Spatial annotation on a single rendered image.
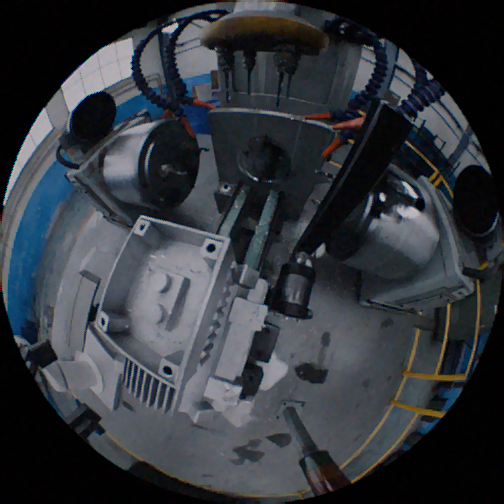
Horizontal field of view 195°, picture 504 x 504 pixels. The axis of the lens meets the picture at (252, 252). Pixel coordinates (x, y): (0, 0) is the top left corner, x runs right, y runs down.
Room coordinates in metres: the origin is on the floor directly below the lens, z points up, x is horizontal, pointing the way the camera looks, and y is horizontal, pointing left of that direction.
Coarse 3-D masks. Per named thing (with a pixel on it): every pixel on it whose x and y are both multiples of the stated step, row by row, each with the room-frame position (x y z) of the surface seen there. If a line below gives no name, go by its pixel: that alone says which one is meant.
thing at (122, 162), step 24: (168, 120) 0.35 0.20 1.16; (120, 144) 0.30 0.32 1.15; (144, 144) 0.27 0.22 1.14; (168, 144) 0.32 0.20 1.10; (192, 144) 0.37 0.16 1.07; (120, 168) 0.24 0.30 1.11; (144, 168) 0.24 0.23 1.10; (168, 168) 0.26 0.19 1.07; (192, 168) 0.36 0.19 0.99; (120, 192) 0.23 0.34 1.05; (144, 192) 0.21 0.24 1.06; (168, 192) 0.26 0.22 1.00
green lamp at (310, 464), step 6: (312, 456) -0.31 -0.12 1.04; (318, 456) -0.31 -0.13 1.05; (324, 456) -0.31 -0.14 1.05; (330, 456) -0.33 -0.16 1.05; (300, 462) -0.34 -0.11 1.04; (306, 462) -0.32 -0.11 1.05; (312, 462) -0.31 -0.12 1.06; (318, 462) -0.31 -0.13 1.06; (324, 462) -0.31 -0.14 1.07; (330, 462) -0.31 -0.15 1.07; (306, 468) -0.33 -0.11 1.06; (312, 468) -0.32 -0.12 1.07
